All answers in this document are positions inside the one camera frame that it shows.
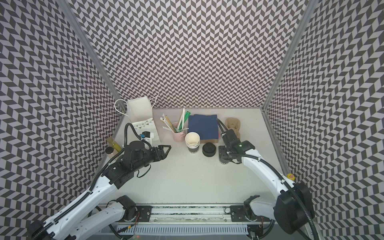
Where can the white paper takeout bag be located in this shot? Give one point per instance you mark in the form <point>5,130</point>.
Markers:
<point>140,113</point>

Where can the aluminium corner post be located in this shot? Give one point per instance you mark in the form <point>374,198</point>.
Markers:
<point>73,21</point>
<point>309,11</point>

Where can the brown cardboard napkin box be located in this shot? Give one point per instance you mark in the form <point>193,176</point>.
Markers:
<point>213,141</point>

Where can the pink utensil holder cup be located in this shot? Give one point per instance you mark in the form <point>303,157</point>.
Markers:
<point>179,136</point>

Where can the stack of paper cups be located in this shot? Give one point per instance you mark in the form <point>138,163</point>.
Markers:
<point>192,141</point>

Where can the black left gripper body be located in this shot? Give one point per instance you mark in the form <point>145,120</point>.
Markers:
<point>146,160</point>

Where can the green yellow bottle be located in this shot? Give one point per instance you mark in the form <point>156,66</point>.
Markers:
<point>114,144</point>

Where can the beige pulp cup carrier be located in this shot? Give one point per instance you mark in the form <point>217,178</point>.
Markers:
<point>234,124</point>

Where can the black cup lid stack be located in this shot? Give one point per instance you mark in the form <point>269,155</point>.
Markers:
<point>209,150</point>

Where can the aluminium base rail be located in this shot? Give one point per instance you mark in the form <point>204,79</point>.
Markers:
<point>173,220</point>

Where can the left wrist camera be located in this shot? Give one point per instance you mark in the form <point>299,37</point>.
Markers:
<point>145,135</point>

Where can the blue napkin stack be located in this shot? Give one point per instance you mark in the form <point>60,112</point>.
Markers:
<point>206,126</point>

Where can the aluminium corner post right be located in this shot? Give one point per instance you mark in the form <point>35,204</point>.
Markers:
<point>309,11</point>

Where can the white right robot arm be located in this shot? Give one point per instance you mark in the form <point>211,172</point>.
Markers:
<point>292,205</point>

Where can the aluminium corner post left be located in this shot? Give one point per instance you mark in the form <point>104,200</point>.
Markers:
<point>73,21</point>

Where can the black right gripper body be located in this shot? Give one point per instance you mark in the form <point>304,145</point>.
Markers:
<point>224,152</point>

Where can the green straws bundle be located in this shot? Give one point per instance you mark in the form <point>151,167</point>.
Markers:
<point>183,118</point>

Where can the yellow capped bottle right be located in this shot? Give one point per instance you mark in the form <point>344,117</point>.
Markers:
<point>291,177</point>

